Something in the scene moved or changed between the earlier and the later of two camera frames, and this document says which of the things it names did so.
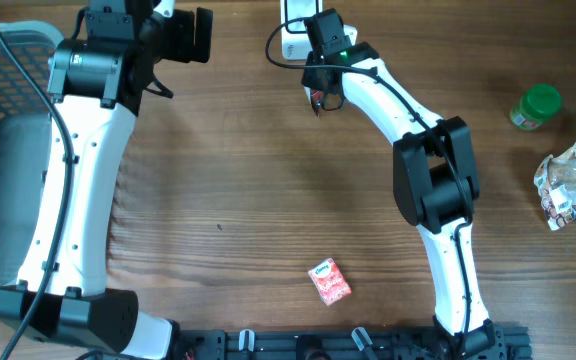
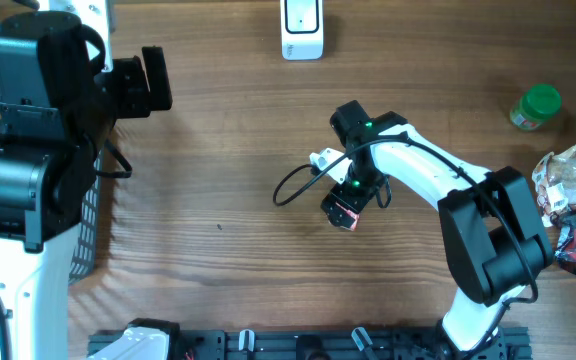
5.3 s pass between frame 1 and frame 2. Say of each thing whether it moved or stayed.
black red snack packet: moved
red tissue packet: moved
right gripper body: moved
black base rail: stayed
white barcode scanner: stayed
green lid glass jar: stayed
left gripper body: moved
